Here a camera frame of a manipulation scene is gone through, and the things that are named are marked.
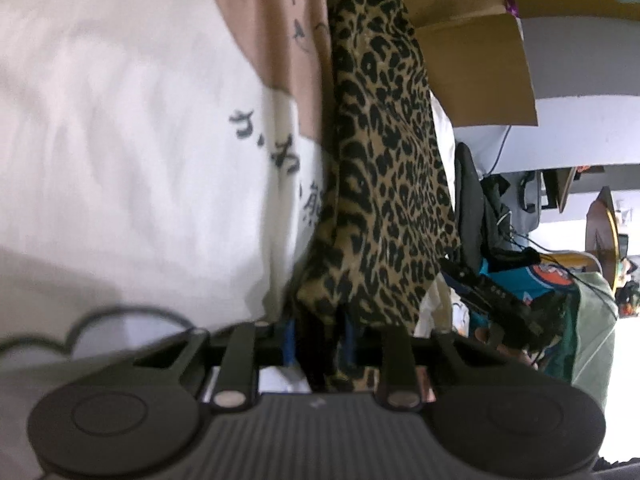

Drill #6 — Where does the black garment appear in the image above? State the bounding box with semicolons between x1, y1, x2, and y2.
454;142;518;273

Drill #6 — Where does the light green towel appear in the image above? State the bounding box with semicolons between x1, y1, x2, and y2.
542;273;618;408

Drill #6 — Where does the white printed cloth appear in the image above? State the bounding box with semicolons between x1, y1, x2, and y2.
1;0;332;479

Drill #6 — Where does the brown cardboard box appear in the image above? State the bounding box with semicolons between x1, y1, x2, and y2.
404;0;639;127

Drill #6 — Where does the teal orange patterned garment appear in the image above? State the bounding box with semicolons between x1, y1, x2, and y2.
440;259;579;353

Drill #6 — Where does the leopard print garment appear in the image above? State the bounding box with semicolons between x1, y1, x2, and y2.
293;0;459;392

